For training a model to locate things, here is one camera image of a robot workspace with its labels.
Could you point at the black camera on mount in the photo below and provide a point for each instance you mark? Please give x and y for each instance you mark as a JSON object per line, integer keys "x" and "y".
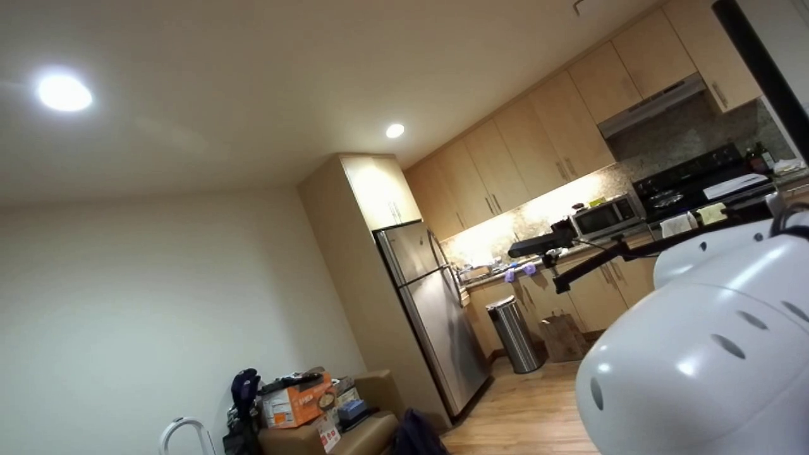
{"x": 556, "y": 237}

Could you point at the silver microwave oven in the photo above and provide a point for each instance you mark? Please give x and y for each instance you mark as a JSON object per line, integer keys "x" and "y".
{"x": 605, "y": 217}

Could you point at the black stove range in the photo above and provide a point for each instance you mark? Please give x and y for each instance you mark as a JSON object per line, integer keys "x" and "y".
{"x": 701, "y": 180}

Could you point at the small recessed ceiling light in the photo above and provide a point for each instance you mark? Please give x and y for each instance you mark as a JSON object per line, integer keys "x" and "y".
{"x": 394, "y": 128}

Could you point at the orange cardboard box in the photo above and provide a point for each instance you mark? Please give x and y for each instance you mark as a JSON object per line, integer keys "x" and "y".
{"x": 298, "y": 403}

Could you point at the brown paper bag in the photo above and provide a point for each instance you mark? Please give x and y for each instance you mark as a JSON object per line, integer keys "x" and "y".
{"x": 561, "y": 337}

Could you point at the stainless steel refrigerator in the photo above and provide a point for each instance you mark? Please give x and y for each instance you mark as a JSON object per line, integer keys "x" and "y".
{"x": 433, "y": 304}

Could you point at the steel range hood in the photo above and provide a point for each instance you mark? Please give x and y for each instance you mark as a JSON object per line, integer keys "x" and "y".
{"x": 652, "y": 107}

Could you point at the steel trash can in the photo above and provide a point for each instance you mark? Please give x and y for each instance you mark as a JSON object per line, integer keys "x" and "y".
{"x": 513, "y": 333}

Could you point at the round ceiling light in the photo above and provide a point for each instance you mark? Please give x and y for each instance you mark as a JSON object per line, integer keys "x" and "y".
{"x": 60, "y": 91}

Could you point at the wooden upper kitchen cabinets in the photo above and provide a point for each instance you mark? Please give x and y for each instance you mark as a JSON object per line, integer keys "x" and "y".
{"x": 548, "y": 133}

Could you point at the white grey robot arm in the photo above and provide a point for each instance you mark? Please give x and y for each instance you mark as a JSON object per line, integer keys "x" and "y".
{"x": 710, "y": 362}

